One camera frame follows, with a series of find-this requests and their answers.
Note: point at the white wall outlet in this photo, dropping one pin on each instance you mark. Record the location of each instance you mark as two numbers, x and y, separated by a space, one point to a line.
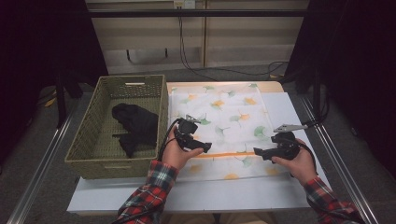
183 3

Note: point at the white table mat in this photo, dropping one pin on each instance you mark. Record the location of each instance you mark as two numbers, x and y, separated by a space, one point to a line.
218 196

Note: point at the black metal stand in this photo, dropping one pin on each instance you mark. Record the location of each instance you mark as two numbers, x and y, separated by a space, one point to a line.
61 105
317 93

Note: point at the person's left hand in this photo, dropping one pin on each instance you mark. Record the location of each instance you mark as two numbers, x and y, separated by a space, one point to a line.
174 155

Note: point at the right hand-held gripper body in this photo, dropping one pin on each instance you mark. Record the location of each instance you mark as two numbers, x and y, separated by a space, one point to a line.
285 146

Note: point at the green woven basket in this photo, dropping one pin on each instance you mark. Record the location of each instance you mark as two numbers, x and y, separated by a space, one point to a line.
90 133

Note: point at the person's right hand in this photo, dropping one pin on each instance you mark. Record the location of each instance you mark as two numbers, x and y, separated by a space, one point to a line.
299 168

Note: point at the black curtain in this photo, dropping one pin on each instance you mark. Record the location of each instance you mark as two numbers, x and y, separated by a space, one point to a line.
37 46
358 46

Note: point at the black garment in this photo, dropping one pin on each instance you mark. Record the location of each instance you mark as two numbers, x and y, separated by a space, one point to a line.
137 124

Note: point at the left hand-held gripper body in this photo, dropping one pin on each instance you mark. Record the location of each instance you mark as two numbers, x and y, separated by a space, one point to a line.
186 130

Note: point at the white leaf-print mesh laundry bag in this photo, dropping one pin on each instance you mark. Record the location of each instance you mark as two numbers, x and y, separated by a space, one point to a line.
233 109

